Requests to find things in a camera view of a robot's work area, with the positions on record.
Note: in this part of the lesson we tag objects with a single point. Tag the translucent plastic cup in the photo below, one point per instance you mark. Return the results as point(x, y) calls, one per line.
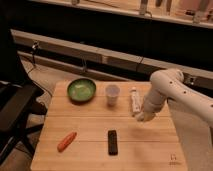
point(112, 93)

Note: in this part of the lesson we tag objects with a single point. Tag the wooden table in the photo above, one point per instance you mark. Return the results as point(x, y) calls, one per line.
point(149, 146)

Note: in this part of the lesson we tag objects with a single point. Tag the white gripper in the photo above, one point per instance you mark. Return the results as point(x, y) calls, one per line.
point(144, 116)

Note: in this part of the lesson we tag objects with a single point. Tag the green ceramic bowl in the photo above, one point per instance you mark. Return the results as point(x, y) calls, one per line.
point(81, 90)

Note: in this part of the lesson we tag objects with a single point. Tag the black remote control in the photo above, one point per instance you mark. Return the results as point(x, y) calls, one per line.
point(112, 142)

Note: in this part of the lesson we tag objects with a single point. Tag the white tube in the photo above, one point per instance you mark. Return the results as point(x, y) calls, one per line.
point(136, 101)

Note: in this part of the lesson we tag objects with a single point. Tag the black chair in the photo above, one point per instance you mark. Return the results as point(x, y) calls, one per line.
point(16, 104)

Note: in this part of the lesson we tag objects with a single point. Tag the orange carrot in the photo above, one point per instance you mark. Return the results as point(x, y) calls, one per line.
point(66, 141)

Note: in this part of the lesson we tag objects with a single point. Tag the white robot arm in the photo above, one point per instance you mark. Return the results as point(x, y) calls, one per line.
point(168, 83)

